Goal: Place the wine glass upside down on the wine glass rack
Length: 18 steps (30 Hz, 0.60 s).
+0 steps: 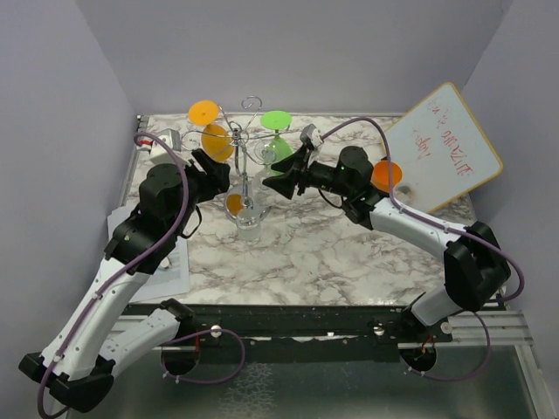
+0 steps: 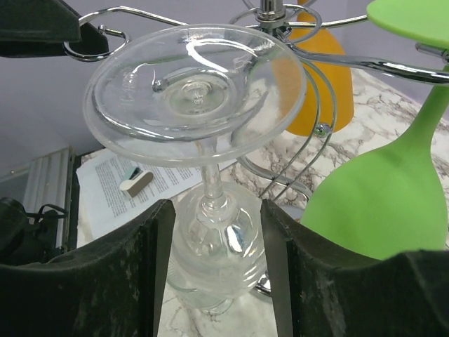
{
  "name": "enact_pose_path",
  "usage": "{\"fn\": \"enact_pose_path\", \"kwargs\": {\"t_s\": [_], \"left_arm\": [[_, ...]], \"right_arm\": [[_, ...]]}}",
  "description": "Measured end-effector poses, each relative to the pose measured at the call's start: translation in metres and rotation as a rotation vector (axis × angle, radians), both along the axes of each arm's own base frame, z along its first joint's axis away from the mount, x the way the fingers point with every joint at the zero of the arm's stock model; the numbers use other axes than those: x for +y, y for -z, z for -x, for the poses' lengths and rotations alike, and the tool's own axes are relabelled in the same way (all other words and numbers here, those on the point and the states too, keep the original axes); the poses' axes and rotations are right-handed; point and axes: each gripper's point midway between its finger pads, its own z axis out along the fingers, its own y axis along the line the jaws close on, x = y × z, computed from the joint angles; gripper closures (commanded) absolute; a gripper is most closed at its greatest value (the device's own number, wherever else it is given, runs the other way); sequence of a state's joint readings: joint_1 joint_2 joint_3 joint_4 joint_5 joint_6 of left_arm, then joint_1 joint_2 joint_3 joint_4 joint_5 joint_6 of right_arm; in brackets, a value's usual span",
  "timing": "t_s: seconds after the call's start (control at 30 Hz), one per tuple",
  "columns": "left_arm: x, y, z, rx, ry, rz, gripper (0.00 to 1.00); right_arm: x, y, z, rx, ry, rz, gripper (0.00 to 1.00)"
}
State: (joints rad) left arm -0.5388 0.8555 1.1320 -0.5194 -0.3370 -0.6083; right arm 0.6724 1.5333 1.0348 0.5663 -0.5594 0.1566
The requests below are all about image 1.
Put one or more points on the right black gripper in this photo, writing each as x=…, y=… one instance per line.
x=295, y=168

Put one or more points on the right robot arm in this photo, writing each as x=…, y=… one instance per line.
x=474, y=269

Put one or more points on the short clear glass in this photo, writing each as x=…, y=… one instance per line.
x=248, y=225

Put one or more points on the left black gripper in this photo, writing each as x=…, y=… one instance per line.
x=214, y=178

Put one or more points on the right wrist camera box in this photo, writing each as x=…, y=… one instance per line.
x=310, y=137

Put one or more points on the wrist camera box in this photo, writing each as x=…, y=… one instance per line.
x=172, y=139
x=310, y=137

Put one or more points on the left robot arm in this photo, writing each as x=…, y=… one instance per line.
x=79, y=366

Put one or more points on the tall clear wine glass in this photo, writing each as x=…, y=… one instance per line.
x=267, y=157

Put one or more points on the printed paper sheets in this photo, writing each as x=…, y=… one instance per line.
x=171, y=277

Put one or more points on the orange plastic wine glass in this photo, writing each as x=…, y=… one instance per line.
x=380, y=175

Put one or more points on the black front mounting rail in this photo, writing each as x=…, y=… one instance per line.
x=304, y=334

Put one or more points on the yellow-orange plastic wine glass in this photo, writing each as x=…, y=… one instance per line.
x=215, y=140

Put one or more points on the whiteboard with yellow frame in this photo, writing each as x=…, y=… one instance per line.
x=442, y=150

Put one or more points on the green plastic wine glass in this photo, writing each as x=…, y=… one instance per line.
x=277, y=121

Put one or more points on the chrome wine glass rack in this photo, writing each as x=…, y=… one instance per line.
x=247, y=139

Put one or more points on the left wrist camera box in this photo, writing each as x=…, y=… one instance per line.
x=172, y=139

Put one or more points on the small clear wine glass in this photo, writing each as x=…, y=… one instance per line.
x=404, y=193

